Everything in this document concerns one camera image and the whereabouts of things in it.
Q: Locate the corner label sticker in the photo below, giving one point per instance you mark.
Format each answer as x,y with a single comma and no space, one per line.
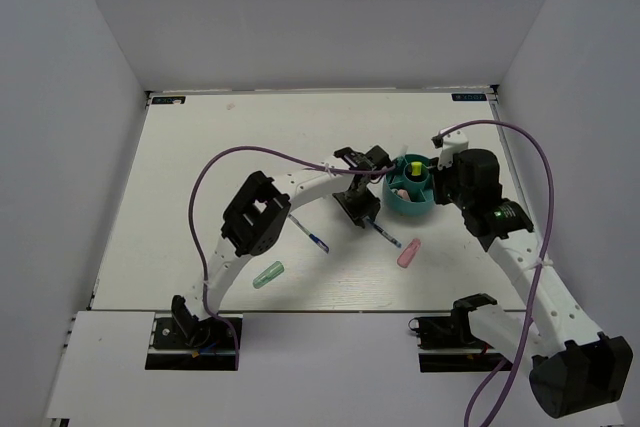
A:
469,97
168,100

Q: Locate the blue clear ballpoint pen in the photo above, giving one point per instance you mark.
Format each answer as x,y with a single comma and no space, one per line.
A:
312,237

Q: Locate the mint green correction pen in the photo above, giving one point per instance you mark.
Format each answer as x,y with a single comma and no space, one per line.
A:
268,275

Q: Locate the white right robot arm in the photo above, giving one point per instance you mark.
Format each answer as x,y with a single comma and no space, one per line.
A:
570,363

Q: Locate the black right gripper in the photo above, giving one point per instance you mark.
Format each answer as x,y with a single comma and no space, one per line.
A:
440,197

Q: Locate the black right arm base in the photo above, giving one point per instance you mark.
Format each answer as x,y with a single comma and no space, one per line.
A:
441,350

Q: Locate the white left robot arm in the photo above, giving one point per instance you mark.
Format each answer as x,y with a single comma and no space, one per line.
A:
255,217

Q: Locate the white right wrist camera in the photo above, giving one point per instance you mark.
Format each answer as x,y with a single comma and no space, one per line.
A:
449,141

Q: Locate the right corner label sticker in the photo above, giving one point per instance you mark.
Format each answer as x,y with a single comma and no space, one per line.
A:
469,97

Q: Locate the blue clear gel pen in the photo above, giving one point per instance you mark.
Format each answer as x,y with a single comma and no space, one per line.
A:
386,235

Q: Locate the pink correction pen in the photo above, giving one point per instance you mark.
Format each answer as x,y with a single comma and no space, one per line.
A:
409,253

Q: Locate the left corner label sticker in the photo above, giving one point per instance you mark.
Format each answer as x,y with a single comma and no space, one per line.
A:
168,100

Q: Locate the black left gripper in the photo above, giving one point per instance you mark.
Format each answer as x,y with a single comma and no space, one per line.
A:
369,208

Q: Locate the teal round divided organizer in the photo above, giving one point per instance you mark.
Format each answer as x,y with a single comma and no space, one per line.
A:
408,189

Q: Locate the black yellow highlighter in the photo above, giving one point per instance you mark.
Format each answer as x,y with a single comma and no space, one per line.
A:
415,171

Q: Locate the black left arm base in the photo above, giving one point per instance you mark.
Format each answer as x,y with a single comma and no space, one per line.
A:
211,349

